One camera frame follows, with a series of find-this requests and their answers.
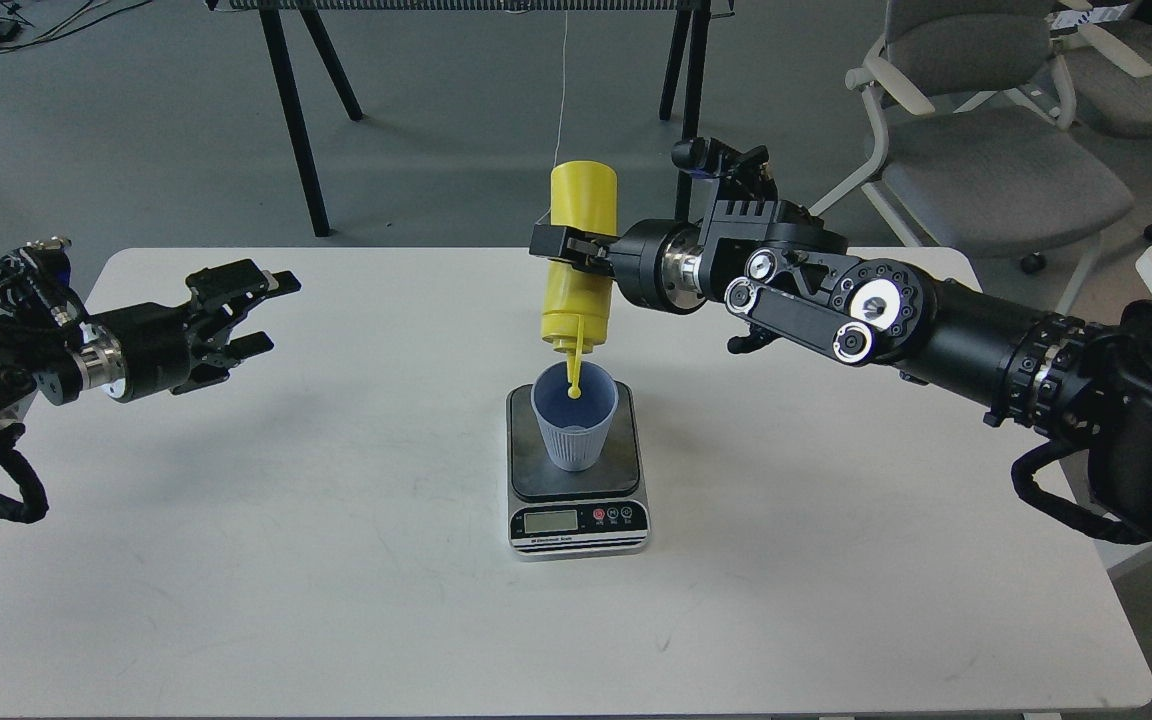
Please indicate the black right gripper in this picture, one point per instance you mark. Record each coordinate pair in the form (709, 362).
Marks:
(648, 262)

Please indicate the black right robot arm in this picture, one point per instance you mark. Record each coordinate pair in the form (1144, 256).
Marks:
(1086, 388)

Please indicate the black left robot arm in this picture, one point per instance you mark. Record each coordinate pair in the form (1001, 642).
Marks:
(51, 343)

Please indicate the blue ribbed plastic cup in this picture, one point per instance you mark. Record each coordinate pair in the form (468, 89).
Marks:
(574, 429)

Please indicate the grey office chair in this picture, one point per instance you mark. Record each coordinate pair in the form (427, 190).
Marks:
(1108, 50)
(970, 105)

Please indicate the digital kitchen scale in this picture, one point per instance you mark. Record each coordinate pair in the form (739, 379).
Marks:
(555, 513)

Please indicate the yellow squeeze bottle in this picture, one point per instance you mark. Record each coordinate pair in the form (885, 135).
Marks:
(577, 302)

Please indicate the black-legged background table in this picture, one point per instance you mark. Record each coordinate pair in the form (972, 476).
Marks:
(393, 115)

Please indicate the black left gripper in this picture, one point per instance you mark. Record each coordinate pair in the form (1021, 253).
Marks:
(137, 351)

